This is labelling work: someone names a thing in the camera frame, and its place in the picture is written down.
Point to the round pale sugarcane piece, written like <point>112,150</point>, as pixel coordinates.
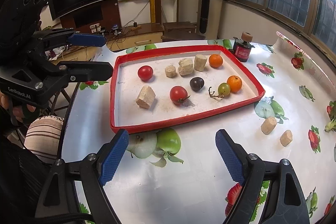
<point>170,71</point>

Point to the wooden tv cabinet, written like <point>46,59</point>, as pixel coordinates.
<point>149,33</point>

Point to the right small sugarcane cylinder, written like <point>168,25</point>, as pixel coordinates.
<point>286,138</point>

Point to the large red stemmed tomato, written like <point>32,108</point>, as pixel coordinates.
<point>178,95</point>

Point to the left small sugarcane cylinder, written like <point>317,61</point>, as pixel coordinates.
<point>268,125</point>

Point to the person's left hand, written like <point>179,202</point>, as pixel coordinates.
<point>16,111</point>

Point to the orange tangerine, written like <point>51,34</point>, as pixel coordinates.
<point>215,61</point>
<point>235,83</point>

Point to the green grape with stem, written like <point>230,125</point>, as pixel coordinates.
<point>224,91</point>

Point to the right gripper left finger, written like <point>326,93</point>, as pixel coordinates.
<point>58,202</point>

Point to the dark purple grape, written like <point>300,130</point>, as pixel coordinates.
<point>197,83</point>

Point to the small sugarcane cylinder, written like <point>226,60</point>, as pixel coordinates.
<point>286,138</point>
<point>268,125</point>

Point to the small red tomato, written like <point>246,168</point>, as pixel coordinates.
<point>145,73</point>

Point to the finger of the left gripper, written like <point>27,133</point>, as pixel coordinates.
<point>83,71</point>
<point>86,40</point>

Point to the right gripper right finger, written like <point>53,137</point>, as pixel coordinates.
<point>285,202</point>

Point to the pointed beige sugarcane chunk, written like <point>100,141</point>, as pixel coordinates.
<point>145,97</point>

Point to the striped cushion stool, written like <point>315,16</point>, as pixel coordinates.
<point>43,136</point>

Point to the large rough sugarcane chunk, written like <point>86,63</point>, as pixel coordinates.
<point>186,67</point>

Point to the red black tape dispenser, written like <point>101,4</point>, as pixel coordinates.
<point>242,47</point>

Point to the long sugarcane chunk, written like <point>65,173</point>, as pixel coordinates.
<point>200,62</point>

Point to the red rimmed white tray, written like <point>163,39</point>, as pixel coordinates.
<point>125,86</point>

